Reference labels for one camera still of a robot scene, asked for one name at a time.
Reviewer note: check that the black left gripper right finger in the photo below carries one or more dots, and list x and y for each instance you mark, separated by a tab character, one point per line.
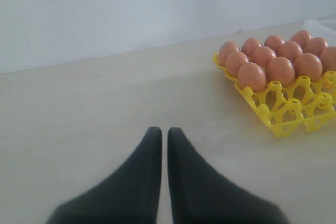
200	194

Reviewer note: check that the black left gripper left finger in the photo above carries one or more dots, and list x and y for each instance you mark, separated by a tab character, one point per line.
128	195

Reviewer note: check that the yellow plastic egg tray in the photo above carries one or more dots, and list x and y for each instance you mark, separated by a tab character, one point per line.
282	110

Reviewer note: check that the brown egg packed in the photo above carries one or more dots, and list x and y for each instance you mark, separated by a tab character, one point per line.
301	37
274	42
250	45
225	50

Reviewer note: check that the brown egg back row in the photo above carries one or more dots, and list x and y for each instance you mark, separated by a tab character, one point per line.
316	46

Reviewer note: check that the brown egg second row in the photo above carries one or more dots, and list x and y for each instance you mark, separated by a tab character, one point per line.
328	59

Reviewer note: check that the clear plastic bin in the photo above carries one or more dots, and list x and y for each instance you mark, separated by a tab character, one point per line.
320	28

